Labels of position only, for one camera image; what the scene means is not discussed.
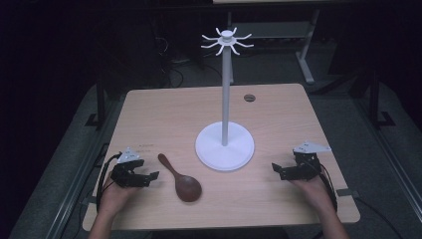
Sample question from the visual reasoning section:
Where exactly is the person's left hand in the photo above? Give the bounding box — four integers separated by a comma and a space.
98, 172, 134, 218

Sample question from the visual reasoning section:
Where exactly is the white metal desk frame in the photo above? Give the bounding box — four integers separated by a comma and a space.
226, 9, 321, 86

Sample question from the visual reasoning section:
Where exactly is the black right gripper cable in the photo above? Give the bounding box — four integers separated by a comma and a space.
317, 162, 339, 213

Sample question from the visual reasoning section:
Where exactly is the brown wooden spoon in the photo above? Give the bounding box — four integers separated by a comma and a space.
157, 152, 203, 203

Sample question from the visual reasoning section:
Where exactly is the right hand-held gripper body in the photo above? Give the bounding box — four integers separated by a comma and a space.
292, 140, 332, 182

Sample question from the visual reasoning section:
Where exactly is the white hook stand rack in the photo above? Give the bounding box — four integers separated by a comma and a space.
194, 27, 256, 172

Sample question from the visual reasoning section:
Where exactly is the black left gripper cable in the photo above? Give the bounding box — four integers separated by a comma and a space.
96, 151, 123, 213

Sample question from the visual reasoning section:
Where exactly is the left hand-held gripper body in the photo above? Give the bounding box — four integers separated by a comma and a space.
109, 146, 146, 189

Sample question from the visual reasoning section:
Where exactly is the black floor cable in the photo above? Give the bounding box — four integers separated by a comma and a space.
353, 196, 404, 239

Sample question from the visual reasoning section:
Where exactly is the black metal stand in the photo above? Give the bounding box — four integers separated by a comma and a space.
84, 81, 107, 129
367, 68, 397, 129

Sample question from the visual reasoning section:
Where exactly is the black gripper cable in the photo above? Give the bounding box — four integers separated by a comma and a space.
96, 151, 123, 213
317, 162, 339, 213

